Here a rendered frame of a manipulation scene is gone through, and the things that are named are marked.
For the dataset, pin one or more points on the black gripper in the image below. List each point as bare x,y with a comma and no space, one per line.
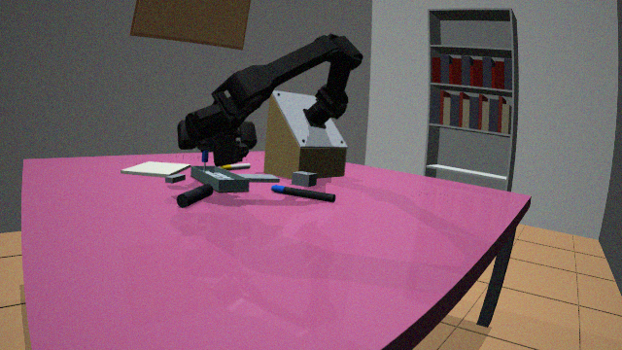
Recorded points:
246,133

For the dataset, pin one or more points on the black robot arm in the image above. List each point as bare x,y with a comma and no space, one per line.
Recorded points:
250,87

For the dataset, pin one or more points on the blue stylus with grey tip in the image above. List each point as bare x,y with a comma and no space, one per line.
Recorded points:
205,157

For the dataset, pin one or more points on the grey keyboard with white letter keys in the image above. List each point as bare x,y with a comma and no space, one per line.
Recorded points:
222,181

